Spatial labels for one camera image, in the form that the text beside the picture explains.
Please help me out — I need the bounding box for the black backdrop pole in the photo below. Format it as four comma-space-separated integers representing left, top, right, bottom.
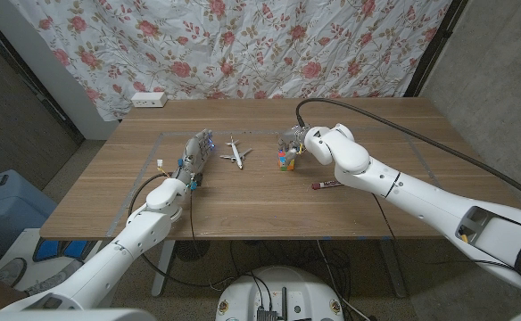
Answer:
403, 0, 469, 98

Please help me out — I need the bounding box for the grey shoe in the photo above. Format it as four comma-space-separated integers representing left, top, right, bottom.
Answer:
23, 259, 84, 296
0, 257, 28, 287

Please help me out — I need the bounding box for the red marker with white label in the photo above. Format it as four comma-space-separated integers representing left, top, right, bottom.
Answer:
310, 179, 346, 191

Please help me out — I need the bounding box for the thin black left wrist wire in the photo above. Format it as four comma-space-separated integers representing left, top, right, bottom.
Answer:
188, 186, 199, 253

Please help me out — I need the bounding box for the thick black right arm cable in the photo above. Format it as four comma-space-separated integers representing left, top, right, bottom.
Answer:
294, 97, 521, 209

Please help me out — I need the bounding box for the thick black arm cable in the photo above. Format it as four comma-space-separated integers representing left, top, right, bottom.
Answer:
128, 172, 233, 289
294, 97, 521, 209

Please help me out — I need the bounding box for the white table leg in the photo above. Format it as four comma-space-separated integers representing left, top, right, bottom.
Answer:
151, 239, 177, 298

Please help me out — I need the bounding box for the floral backdrop cloth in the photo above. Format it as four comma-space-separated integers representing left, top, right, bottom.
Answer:
10, 0, 453, 122

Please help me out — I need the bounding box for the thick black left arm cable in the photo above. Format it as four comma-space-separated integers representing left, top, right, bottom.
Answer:
128, 172, 233, 289

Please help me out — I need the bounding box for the black door frame strip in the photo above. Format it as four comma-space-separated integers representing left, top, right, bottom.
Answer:
0, 6, 87, 144

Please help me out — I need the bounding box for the multicolour rubiks cube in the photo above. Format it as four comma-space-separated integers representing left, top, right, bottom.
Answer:
277, 150, 296, 172

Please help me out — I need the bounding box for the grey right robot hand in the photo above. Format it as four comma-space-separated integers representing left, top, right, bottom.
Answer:
277, 124, 313, 167

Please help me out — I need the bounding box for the blue storage bin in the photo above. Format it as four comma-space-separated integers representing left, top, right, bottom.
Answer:
0, 169, 59, 255

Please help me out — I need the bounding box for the white toy airplane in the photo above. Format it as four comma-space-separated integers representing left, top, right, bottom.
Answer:
219, 136, 253, 170

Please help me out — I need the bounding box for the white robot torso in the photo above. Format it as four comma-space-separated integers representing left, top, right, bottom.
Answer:
215, 266, 345, 321

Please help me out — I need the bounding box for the thin black right wrist wire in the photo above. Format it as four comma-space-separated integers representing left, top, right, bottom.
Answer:
370, 193, 426, 267

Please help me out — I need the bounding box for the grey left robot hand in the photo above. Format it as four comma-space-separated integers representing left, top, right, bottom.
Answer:
170, 128, 216, 188

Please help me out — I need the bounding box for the grey table leg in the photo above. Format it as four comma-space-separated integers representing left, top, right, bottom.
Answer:
378, 238, 408, 299

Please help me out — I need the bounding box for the thin black wrist wire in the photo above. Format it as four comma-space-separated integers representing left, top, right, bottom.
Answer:
188, 186, 199, 253
370, 193, 426, 267

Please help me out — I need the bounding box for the white power strip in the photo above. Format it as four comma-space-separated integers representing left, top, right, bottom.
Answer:
130, 91, 169, 109

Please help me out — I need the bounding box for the white step with blue pads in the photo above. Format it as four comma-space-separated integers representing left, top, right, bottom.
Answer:
0, 227, 96, 293

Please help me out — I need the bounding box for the black round fan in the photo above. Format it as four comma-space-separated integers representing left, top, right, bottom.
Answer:
173, 239, 211, 263

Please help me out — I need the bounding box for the white floor cable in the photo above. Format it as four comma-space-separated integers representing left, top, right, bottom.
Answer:
316, 240, 371, 321

